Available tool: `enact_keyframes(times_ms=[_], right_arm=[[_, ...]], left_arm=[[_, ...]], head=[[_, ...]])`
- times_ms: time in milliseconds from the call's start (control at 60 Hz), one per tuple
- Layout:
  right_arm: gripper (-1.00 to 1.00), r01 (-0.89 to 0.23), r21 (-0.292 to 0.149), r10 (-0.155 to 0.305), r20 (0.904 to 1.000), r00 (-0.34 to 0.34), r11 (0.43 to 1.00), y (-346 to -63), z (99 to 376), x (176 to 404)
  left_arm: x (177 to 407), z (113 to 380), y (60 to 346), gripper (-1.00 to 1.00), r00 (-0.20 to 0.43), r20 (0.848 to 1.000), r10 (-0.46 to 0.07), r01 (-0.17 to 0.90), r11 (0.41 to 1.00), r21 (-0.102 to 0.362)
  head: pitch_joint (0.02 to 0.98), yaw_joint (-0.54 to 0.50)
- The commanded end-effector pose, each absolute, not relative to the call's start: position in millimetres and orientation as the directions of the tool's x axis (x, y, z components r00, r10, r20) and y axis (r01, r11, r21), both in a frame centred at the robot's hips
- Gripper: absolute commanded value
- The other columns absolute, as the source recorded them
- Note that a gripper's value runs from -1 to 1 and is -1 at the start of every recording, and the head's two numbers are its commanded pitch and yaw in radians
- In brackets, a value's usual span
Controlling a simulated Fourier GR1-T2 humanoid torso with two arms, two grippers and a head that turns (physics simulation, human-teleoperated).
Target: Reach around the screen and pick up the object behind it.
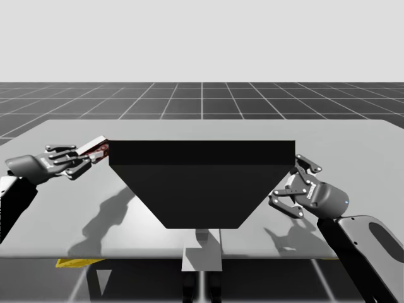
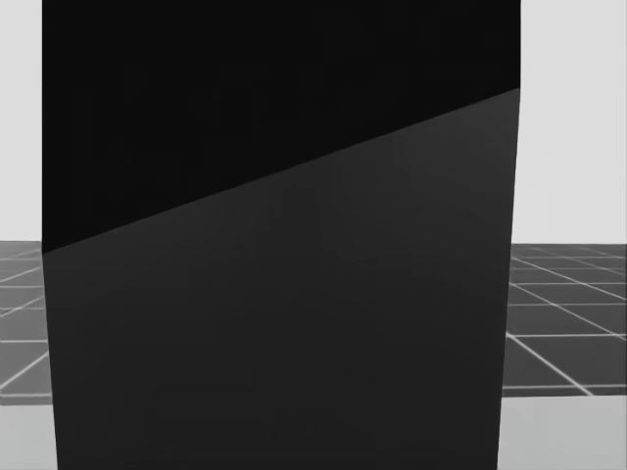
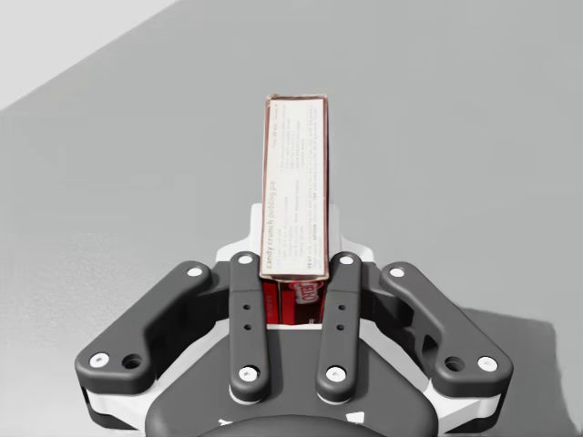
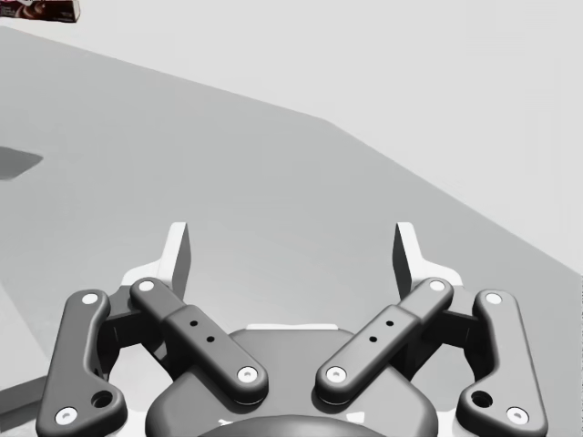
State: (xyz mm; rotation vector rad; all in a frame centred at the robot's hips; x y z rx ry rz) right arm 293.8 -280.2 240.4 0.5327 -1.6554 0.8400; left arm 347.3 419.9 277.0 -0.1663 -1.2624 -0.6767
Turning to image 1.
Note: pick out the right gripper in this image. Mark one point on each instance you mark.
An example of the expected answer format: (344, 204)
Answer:
(328, 199)

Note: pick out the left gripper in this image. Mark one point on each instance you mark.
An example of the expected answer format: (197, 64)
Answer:
(28, 168)

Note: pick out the red and white carton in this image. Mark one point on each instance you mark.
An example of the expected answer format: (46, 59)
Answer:
(94, 147)

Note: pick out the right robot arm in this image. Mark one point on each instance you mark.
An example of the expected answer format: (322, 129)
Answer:
(363, 252)

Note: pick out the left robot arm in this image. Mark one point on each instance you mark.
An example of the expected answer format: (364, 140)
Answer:
(14, 202)

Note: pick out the black screen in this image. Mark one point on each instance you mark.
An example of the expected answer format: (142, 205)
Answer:
(202, 183)

